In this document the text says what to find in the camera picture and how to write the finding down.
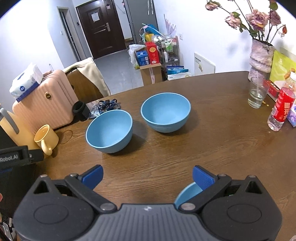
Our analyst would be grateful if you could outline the blue bowl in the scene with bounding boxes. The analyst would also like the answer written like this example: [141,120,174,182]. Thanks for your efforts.
[174,182,203,209]
[86,109,133,154]
[140,92,191,133]

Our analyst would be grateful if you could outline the yellow mug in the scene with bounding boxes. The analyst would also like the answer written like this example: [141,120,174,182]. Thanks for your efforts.
[34,125,59,156]

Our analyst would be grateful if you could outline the pink suitcase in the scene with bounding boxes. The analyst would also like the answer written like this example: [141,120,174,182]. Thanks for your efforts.
[12,70,78,133]

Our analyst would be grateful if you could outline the black cup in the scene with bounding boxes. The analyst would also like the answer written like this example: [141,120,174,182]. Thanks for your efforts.
[72,101,90,121]

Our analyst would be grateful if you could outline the white tissue pack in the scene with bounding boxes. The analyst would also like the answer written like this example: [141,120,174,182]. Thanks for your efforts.
[10,65,43,102]

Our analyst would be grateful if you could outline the red label water bottle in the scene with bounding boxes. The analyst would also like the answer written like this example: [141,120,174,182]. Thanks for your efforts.
[267,87,295,132]

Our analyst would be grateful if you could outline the purple tissue pack far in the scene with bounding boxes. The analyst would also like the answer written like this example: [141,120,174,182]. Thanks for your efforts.
[287,104,296,128]

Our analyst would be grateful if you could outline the drinking glass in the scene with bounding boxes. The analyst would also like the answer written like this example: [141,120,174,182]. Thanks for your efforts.
[248,77,269,109]

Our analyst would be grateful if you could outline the beige cloth on chair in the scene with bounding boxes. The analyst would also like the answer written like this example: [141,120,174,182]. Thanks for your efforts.
[63,57,111,97]

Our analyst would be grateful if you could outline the red carton box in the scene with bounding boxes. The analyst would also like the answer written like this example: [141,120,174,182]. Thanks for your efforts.
[145,42,160,64]

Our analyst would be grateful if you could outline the flower vase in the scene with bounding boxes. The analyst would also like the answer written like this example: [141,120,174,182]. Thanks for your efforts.
[248,39,275,80]

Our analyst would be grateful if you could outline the blue carton box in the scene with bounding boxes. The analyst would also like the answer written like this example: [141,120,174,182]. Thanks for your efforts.
[136,50,149,66]

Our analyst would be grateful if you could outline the green snack box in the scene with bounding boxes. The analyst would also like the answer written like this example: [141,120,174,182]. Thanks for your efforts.
[269,50,295,83]

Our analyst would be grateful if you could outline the dark entrance door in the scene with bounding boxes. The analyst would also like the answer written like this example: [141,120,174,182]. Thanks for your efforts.
[76,0,125,59]

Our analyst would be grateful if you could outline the dried pink flowers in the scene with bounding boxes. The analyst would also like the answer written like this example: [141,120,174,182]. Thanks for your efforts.
[205,1,287,46]

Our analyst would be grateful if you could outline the grey refrigerator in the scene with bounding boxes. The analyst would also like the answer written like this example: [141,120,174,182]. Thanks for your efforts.
[124,0,158,44]

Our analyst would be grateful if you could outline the blue lanyard bundle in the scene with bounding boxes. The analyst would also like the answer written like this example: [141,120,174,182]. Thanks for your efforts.
[89,98,122,119]

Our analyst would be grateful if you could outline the wire storage rack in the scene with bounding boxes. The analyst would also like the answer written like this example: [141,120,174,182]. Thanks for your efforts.
[157,36,180,81]

